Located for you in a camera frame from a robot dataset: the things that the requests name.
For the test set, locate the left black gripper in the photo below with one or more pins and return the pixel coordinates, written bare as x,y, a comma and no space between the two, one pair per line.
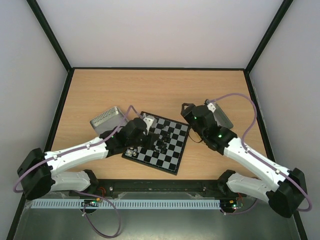
152,139

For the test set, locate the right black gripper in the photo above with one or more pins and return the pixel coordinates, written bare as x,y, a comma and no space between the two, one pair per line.
188,113

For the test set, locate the black chess pieces pile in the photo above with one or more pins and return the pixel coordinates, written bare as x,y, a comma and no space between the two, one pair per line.
165,131

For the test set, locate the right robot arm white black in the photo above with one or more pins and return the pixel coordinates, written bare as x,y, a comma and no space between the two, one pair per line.
283,189

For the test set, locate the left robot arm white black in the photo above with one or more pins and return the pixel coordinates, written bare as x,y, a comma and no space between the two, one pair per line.
44,172

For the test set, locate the white chess piece row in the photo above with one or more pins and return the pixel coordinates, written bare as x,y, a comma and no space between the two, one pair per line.
136,127

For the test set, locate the black silver chess board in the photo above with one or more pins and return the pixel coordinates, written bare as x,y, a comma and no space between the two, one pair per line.
167,152

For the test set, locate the gold tin box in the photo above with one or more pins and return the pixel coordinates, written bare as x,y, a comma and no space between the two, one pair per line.
197,135

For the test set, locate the silver tin lid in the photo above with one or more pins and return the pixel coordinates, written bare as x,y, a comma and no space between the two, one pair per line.
108,120

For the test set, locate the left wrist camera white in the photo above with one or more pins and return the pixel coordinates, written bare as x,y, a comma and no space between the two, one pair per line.
150,121

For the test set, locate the black aluminium frame rail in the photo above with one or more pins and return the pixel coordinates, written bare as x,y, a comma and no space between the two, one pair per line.
205,188

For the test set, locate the light blue cable duct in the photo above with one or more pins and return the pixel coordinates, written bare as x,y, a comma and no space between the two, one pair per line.
127,204

